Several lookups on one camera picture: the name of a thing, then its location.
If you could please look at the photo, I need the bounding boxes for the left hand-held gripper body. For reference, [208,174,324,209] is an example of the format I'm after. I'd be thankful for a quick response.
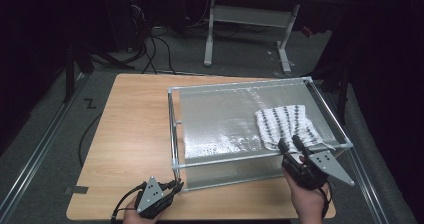
[133,176,177,220]

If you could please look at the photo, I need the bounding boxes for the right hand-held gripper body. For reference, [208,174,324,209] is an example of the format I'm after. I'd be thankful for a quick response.
[281,149,355,191]

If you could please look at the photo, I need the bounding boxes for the white black-patterned cloth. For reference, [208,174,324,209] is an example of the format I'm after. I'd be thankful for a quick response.
[254,104,336,152]

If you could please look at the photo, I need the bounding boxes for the two-tier metal frame rack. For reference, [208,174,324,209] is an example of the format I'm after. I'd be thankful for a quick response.
[167,76,354,192]

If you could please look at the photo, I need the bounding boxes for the person's left hand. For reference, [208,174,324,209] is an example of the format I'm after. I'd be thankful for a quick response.
[122,197,164,224]

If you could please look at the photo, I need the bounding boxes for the person's right hand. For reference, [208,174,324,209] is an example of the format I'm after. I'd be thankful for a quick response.
[283,168,332,224]

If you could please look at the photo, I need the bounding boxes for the black metal stand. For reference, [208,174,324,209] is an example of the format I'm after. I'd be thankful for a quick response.
[63,42,134,104]
[291,62,351,125]

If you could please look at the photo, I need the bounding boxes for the grey tape piece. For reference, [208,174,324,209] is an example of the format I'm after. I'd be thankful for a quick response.
[64,185,89,195]

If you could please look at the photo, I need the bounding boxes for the white-legged wooden desk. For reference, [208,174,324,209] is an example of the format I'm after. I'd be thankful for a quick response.
[199,0,344,75]

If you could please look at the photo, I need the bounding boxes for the dark computer tower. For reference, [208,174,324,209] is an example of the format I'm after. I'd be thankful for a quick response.
[128,0,152,50]

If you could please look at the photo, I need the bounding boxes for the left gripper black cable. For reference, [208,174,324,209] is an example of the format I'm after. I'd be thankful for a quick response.
[109,181,148,223]

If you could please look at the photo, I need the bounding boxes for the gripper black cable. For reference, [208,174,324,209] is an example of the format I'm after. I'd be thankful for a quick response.
[319,181,334,220]
[109,181,148,223]

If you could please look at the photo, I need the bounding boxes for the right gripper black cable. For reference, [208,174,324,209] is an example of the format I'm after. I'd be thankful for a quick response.
[319,181,334,220]

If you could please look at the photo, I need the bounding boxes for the metal floor rail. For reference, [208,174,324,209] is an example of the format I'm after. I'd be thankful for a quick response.
[324,92,389,224]
[0,73,86,218]

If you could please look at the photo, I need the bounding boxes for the black floor cable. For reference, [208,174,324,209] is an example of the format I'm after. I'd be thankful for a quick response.
[78,112,103,168]

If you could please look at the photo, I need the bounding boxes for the thin grey floor cable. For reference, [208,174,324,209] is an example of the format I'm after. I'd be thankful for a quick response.
[151,68,209,77]

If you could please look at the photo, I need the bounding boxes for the bundle of black cables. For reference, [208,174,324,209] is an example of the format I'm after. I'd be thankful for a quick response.
[128,23,178,76]

